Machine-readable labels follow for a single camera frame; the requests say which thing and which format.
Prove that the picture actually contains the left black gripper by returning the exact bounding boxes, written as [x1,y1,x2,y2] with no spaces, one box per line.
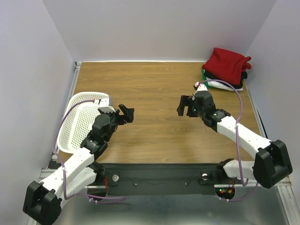
[98,105,134,142]

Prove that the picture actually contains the dark red t shirt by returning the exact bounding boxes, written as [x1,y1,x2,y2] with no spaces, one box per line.
[202,47,252,85]

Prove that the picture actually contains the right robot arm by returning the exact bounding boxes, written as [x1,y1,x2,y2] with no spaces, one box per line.
[177,90,293,188]

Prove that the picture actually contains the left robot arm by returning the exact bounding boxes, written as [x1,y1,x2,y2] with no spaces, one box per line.
[22,104,135,225]

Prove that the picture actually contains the green folded t shirt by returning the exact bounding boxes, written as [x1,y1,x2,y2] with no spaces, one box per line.
[201,69,214,89]

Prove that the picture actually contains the white folded t shirt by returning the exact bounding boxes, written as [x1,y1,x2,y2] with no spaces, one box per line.
[207,80,243,91]

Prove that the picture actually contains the black folded t shirt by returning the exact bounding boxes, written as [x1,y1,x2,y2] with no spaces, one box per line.
[204,71,248,89]

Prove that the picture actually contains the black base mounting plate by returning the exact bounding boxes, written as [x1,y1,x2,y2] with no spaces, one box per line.
[77,161,244,196]

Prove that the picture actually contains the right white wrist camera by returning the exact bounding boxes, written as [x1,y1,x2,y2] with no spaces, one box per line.
[194,82,208,94]

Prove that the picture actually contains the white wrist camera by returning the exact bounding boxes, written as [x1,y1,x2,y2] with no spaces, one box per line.
[194,82,208,94]
[94,96,116,114]

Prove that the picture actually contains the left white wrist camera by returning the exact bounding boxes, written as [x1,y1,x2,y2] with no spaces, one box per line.
[94,96,116,114]

